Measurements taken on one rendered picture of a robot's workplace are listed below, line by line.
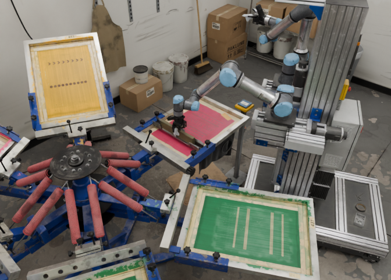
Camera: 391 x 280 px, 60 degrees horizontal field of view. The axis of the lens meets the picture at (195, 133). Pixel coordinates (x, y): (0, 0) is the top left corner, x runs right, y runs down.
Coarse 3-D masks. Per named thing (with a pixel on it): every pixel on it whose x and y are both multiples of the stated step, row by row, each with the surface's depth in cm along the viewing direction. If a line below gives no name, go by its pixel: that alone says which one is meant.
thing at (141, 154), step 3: (141, 150) 247; (138, 153) 244; (141, 153) 244; (144, 153) 244; (147, 153) 244; (135, 156) 242; (138, 156) 242; (141, 156) 242; (144, 156) 243; (150, 156) 248; (132, 159) 241; (135, 159) 240; (138, 159) 240; (141, 159) 242; (144, 159) 244; (141, 162) 243
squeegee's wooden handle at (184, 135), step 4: (160, 120) 273; (164, 120) 272; (160, 124) 275; (164, 124) 271; (168, 124) 269; (164, 128) 274; (168, 128) 270; (172, 132) 269; (180, 132) 261; (184, 132) 261; (180, 136) 264; (184, 136) 260; (188, 136) 257; (192, 136) 257; (184, 140) 262; (188, 140) 259; (192, 140) 256
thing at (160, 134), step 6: (204, 108) 305; (210, 108) 305; (186, 114) 297; (210, 114) 298; (156, 132) 277; (162, 132) 277; (186, 132) 277; (162, 138) 271; (168, 138) 271; (174, 138) 271
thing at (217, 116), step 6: (216, 114) 298; (222, 120) 290; (228, 120) 290; (222, 126) 284; (216, 132) 278; (204, 138) 272; (210, 138) 272; (174, 144) 265; (180, 144) 265; (186, 144) 265; (180, 150) 260; (186, 150) 260
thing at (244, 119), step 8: (216, 104) 304; (168, 112) 293; (232, 112) 295; (240, 120) 285; (248, 120) 290; (232, 128) 277; (224, 136) 268; (160, 144) 260; (216, 144) 263; (184, 160) 246
